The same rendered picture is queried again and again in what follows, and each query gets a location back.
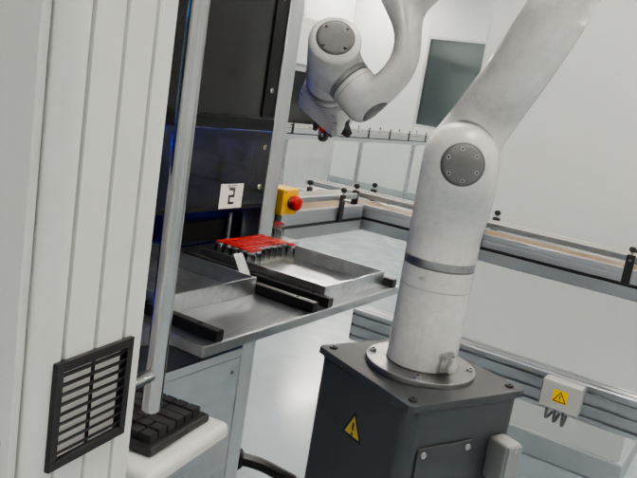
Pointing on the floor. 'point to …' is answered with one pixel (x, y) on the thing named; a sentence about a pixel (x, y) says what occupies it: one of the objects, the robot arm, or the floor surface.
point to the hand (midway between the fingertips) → (324, 125)
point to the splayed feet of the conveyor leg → (263, 466)
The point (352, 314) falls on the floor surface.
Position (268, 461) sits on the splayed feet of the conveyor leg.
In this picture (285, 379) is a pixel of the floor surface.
